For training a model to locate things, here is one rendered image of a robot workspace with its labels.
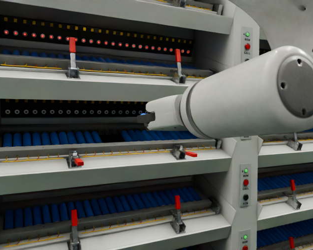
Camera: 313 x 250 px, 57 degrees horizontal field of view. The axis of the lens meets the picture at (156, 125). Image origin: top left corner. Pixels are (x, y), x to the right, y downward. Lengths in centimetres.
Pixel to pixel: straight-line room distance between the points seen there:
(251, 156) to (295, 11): 56
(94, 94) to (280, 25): 41
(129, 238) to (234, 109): 52
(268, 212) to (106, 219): 51
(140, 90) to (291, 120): 46
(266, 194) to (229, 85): 75
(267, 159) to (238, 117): 63
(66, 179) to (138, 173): 17
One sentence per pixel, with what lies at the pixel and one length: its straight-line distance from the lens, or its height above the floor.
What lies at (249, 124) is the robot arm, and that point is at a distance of 31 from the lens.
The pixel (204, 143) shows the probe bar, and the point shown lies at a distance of 83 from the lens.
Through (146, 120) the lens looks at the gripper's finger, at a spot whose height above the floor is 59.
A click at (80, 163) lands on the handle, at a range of 59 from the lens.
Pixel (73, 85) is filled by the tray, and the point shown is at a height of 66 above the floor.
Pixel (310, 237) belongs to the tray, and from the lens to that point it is 127.
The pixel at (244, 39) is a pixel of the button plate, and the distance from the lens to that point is 87.
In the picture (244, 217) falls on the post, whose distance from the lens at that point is 91.
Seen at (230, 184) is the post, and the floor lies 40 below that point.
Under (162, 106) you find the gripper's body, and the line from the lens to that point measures 43.
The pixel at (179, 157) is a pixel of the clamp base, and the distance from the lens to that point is 74.
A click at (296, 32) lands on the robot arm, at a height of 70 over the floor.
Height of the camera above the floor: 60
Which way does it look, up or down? 2 degrees down
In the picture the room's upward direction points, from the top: straight up
